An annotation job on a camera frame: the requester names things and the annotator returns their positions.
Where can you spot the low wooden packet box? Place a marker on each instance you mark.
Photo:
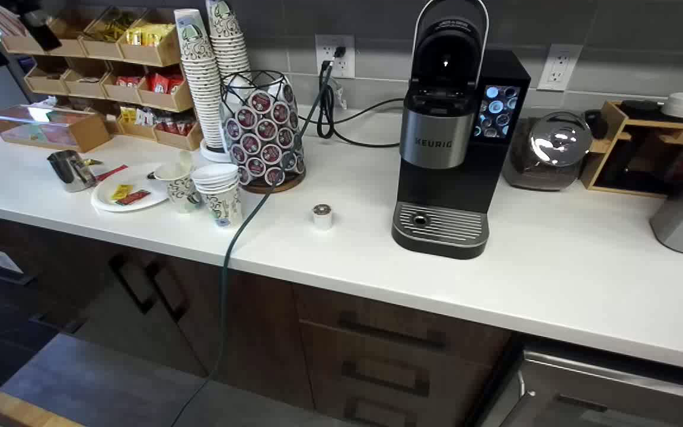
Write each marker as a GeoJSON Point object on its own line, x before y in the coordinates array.
{"type": "Point", "coordinates": [82, 132]}

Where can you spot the loose red packet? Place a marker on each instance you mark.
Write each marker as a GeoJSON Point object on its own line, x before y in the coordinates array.
{"type": "Point", "coordinates": [110, 172]}

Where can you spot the wooden condiment rack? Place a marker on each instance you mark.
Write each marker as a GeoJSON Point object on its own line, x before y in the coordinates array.
{"type": "Point", "coordinates": [164, 101]}

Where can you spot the white paper plate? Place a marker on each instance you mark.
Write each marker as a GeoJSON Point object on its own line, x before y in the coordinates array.
{"type": "Point", "coordinates": [107, 201]}

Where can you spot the yellow mustard packet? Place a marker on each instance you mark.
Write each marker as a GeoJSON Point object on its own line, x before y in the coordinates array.
{"type": "Point", "coordinates": [123, 191]}

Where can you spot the red ketchup packet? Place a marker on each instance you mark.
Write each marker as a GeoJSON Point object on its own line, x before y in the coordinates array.
{"type": "Point", "coordinates": [133, 198]}

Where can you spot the tall paper cup stack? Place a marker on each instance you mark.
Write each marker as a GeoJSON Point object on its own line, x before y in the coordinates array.
{"type": "Point", "coordinates": [229, 39]}
{"type": "Point", "coordinates": [200, 78]}

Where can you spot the white bowl with yellow item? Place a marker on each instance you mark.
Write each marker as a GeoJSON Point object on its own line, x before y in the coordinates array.
{"type": "Point", "coordinates": [178, 189]}

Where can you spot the upright patterned paper cup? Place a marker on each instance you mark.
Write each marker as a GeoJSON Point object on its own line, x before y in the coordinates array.
{"type": "Point", "coordinates": [223, 203]}

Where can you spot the light wooden edge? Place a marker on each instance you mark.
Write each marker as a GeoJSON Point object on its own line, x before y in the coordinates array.
{"type": "Point", "coordinates": [0, 405]}

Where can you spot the white coffee pod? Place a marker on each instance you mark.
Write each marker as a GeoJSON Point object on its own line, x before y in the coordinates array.
{"type": "Point", "coordinates": [323, 215]}

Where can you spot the dark wood lower cabinet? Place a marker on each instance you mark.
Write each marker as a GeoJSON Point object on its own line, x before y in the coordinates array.
{"type": "Point", "coordinates": [272, 332]}

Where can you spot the black silver coffee machine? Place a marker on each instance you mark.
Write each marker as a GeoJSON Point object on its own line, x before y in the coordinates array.
{"type": "Point", "coordinates": [451, 144]}

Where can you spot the shiny silver lidded container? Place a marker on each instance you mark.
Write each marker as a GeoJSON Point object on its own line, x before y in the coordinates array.
{"type": "Point", "coordinates": [546, 150]}

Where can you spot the wooden countertop organizer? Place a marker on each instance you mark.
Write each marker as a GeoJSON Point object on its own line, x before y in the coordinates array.
{"type": "Point", "coordinates": [618, 127]}

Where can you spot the stainless dishwasher front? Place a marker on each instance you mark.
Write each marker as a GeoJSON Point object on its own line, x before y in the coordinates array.
{"type": "Point", "coordinates": [604, 392]}

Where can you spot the white wall outlet with plug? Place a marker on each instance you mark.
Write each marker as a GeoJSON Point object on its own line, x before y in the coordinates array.
{"type": "Point", "coordinates": [335, 58]}

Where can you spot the empty white wall outlet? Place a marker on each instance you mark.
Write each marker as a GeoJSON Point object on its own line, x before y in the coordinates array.
{"type": "Point", "coordinates": [558, 67]}

